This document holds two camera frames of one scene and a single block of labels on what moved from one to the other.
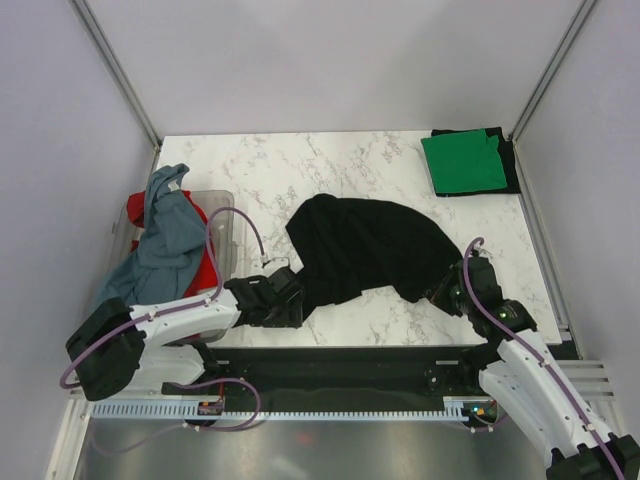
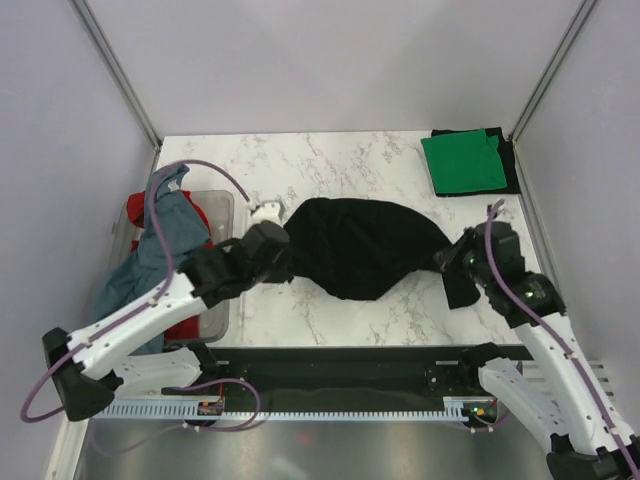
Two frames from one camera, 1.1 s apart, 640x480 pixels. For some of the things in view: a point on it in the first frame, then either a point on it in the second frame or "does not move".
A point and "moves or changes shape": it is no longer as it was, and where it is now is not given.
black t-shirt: [346, 247] moves or changes shape
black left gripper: [290, 317] -> [284, 273]
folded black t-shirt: [507, 158] does not move
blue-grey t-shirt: [172, 247] does not move
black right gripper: [438, 296] -> [449, 258]
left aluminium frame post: [104, 49] does not move
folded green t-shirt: [465, 161] does not move
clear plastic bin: [220, 212] does not move
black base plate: [334, 374] does not move
